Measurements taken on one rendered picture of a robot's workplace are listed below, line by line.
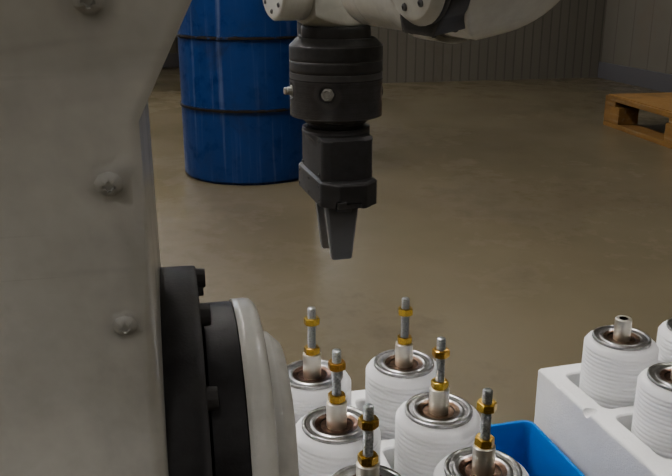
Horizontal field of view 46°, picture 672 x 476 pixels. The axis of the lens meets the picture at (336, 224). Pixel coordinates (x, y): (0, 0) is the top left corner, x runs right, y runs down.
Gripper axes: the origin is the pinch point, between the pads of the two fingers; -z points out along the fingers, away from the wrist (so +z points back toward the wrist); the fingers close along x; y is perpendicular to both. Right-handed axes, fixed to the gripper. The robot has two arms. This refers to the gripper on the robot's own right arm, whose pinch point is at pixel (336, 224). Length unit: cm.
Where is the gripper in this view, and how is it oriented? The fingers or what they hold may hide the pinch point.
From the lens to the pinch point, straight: 79.7
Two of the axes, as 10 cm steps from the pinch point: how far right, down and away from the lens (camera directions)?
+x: -2.7, -2.8, 9.2
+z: 0.0, -9.6, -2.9
